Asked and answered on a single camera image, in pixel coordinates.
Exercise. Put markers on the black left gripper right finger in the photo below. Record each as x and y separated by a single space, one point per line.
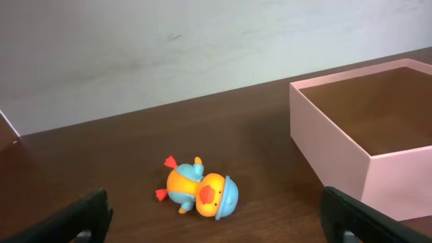
346 219

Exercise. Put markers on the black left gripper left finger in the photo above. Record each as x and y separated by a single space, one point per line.
86 220

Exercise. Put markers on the pink cardboard box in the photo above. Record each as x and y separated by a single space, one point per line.
367 132

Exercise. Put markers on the orange blue duck toy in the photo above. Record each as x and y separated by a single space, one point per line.
212 195

